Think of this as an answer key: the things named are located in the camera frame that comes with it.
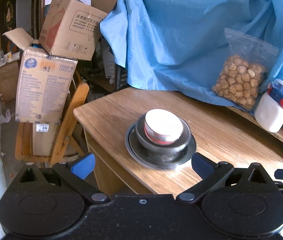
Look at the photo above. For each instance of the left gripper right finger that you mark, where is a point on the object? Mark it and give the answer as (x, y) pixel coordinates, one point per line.
(213, 176)

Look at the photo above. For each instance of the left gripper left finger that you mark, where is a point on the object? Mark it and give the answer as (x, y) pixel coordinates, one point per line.
(75, 173)

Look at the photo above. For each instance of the steel plate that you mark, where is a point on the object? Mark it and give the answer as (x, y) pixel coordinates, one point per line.
(154, 160)

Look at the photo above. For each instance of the stainless steel bowl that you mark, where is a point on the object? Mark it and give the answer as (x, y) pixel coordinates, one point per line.
(169, 150)

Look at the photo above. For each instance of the large white red-rimmed bowl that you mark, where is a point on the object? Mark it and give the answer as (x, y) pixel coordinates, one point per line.
(162, 127)

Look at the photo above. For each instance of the wooden chair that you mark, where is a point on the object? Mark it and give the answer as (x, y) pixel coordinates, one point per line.
(50, 147)

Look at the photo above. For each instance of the white jar blue lid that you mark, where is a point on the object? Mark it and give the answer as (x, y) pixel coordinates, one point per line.
(269, 111)

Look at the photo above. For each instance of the clear bag of snacks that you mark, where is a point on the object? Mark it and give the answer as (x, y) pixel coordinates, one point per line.
(245, 69)

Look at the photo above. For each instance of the lower printed cardboard box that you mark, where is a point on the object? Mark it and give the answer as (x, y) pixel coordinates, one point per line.
(43, 82)

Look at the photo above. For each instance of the blue cloth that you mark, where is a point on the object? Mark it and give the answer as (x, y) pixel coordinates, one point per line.
(180, 45)

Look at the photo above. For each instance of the upper cardboard box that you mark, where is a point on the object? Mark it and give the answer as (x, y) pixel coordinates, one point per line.
(72, 28)

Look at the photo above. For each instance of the dark wooden picture frame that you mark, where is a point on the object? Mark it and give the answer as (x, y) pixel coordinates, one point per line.
(25, 14)

